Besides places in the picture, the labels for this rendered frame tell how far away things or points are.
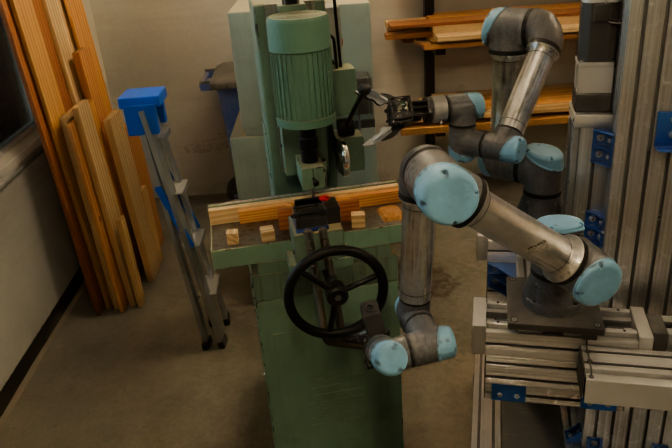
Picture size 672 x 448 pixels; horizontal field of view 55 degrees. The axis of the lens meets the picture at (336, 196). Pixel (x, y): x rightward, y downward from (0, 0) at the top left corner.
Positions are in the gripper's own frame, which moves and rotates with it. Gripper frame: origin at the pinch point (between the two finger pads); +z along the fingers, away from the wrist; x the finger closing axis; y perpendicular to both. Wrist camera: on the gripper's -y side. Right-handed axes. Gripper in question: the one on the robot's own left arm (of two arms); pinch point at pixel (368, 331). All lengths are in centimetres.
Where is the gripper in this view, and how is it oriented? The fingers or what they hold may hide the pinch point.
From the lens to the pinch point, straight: 180.1
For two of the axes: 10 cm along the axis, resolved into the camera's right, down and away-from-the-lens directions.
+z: -0.8, 0.9, 9.9
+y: 2.1, 9.8, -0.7
